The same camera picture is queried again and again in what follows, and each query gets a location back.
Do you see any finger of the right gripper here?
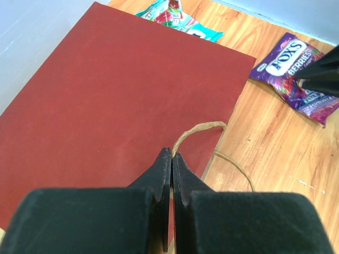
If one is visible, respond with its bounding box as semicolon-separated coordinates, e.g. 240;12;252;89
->
295;46;338;97

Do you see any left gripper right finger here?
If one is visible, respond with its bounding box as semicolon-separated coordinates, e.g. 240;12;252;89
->
172;154;333;253

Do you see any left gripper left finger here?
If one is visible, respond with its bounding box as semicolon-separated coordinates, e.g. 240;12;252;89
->
1;148;171;253

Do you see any red brown paper bag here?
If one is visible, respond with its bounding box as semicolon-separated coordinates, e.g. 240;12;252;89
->
0;1;257;254

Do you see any teal Foxs candy bag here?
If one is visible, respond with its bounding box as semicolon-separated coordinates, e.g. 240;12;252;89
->
136;0;224;42

